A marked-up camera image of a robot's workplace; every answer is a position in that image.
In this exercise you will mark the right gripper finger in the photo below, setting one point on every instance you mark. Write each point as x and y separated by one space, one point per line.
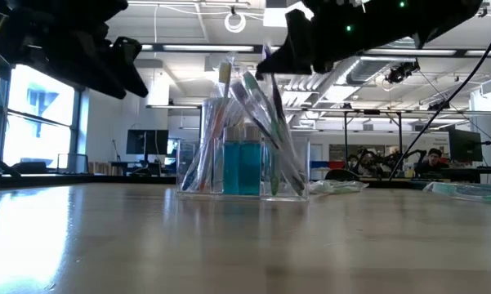
294 53

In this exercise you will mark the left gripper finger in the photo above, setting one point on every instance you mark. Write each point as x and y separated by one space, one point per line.
118 81

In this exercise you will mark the green toothbrush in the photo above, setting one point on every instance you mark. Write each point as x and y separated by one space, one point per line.
255 85
465 192
275 179
343 187

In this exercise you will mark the clear acrylic organizer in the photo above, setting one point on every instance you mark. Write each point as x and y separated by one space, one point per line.
304 147

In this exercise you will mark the orange toothbrush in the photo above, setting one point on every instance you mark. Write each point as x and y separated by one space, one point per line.
216 122

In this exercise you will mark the blue mouthwash bottle white cap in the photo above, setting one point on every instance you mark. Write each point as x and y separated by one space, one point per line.
232 171
251 171

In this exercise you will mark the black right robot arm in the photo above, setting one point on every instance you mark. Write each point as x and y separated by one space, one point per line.
425 16

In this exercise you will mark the long ceiling light bar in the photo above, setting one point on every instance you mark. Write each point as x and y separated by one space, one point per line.
208 47

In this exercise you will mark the blue storage bin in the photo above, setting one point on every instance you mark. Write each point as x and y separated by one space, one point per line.
319 164

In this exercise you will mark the red storage bin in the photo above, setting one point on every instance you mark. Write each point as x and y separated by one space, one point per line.
336 164

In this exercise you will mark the background black robot arms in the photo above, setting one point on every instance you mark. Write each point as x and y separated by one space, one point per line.
367 161

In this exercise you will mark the round black chair back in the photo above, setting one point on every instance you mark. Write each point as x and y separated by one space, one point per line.
341 175

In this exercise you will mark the person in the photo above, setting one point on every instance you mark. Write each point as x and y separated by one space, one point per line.
433 157

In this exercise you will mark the black desk monitor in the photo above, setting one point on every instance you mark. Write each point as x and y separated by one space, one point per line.
465 145

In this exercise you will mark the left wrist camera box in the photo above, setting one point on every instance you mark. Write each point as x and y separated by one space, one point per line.
126 48

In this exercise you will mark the black wall monitor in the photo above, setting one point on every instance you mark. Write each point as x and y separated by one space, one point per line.
147 141

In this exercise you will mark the black aluminium table frame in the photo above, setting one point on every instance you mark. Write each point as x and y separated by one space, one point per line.
106 179

